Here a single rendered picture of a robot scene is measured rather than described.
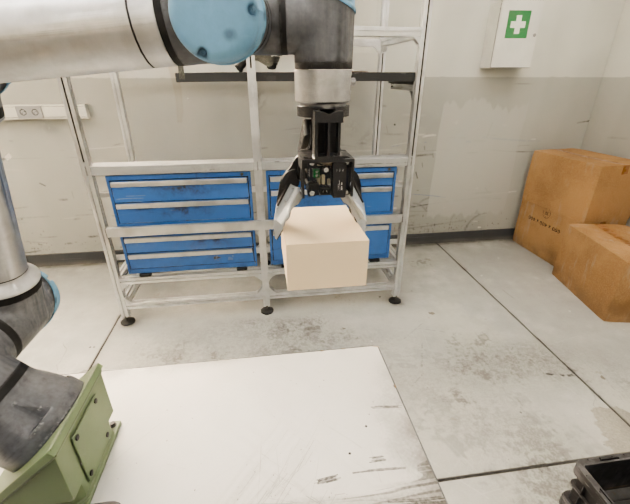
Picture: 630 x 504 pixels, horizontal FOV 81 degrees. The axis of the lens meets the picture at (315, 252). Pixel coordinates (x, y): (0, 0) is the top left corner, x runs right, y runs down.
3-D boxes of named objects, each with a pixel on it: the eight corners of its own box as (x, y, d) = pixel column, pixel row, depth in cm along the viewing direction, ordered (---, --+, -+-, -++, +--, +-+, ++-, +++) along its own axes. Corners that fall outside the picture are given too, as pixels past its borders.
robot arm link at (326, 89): (292, 69, 51) (349, 69, 52) (292, 105, 53) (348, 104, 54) (297, 69, 44) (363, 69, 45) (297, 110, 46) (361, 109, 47)
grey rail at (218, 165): (91, 171, 191) (89, 162, 189) (407, 162, 212) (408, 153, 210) (83, 176, 182) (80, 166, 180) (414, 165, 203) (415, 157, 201)
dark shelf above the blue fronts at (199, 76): (191, 83, 213) (190, 72, 211) (392, 83, 228) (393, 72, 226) (176, 85, 173) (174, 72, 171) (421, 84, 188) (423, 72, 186)
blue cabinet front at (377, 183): (271, 264, 221) (265, 170, 197) (387, 256, 230) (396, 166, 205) (271, 266, 218) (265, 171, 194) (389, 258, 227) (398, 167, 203)
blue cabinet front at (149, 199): (129, 273, 211) (105, 175, 187) (257, 265, 220) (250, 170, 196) (128, 275, 208) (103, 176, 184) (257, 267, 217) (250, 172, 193)
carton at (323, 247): (281, 246, 69) (279, 208, 66) (344, 242, 71) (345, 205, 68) (287, 290, 55) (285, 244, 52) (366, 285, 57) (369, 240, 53)
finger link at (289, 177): (268, 201, 56) (300, 151, 53) (268, 197, 57) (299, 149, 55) (294, 216, 58) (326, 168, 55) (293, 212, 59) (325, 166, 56)
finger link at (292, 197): (260, 242, 54) (294, 190, 51) (260, 227, 59) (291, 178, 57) (278, 252, 55) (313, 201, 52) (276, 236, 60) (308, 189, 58)
